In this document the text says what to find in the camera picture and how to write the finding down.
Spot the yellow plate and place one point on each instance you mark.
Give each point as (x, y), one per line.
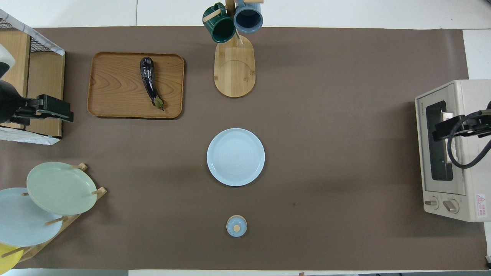
(5, 257)

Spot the pale green plate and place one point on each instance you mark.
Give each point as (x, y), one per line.
(61, 188)

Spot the wooden plate rack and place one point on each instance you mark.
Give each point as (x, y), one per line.
(101, 190)

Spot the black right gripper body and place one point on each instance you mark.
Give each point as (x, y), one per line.
(460, 128)

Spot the toaster oven glass door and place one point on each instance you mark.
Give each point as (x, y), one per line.
(422, 153)

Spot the wooden serving tray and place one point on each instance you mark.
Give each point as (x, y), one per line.
(115, 88)

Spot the light blue racked plate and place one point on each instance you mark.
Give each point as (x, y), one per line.
(23, 226)

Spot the wooden step shelf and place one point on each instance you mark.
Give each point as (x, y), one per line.
(46, 80)

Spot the brown table mat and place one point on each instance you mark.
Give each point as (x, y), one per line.
(326, 115)

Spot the blue mug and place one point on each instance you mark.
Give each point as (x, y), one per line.
(248, 19)

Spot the dark purple eggplant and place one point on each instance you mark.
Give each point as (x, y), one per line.
(147, 73)

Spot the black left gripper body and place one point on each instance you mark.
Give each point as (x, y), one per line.
(53, 105)

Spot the wooden mug tree stand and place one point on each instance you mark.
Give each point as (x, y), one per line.
(234, 73)

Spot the beige toaster oven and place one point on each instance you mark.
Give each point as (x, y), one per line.
(479, 92)

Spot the small blue bell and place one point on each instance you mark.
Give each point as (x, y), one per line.
(236, 226)

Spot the dark green mug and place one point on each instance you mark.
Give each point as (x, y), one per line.
(222, 28)

